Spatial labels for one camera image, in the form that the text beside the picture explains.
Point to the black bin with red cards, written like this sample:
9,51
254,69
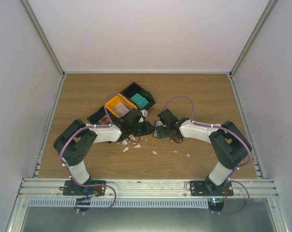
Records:
96,116

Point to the red patterned card stack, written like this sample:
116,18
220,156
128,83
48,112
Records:
105,120

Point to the teal card stack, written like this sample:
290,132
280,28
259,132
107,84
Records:
139,100

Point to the grey slotted cable duct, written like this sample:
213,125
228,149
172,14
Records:
128,203

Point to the aluminium front rail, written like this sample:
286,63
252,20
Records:
147,188

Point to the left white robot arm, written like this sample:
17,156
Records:
75,142

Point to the white cards in orange bin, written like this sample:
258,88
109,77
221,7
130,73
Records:
120,109

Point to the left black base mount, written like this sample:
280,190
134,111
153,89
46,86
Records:
70,188

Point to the orange plastic bin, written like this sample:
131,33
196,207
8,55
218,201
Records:
119,98

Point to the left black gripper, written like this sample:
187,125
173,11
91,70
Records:
147,130

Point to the black bin with teal cards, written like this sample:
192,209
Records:
134,88

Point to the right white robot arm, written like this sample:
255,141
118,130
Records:
231,147

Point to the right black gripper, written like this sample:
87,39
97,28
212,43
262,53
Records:
161,134

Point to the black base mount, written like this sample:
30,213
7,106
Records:
70,188
203,188

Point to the brown leather card holder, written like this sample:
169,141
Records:
160,133

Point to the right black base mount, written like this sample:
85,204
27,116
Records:
203,188

